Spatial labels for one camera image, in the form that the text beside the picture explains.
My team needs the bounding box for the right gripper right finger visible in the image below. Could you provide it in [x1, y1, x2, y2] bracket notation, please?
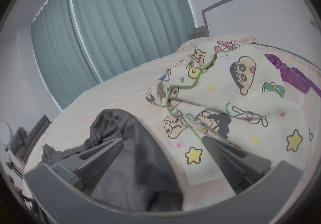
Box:
[202, 136, 272, 197]

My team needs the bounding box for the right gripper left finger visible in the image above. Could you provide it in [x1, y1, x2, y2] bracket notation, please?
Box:
[51, 137, 124, 191]

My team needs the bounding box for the black T-shirt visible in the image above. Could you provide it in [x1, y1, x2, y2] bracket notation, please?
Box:
[41, 108, 188, 213]

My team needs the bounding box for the bed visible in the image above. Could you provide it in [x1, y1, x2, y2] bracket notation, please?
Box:
[23, 0, 321, 193]

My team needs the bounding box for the white printed pyjama top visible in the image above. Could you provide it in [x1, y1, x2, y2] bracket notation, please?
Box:
[145, 40, 316, 187]

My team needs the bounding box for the black chest of drawers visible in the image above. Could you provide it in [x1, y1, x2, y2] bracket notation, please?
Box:
[15, 115, 52, 166]

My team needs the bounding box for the round white mirror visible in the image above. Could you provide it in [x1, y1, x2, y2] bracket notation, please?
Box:
[0, 120, 12, 146]

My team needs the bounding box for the purple garment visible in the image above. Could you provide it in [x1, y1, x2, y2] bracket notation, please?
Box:
[264, 53, 321, 99]

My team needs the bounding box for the blue-green curtain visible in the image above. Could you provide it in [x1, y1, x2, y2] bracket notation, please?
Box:
[30, 0, 104, 111]
[69, 0, 196, 84]

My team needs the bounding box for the grey bedside table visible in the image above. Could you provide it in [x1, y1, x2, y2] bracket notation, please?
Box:
[191, 26, 206, 40]

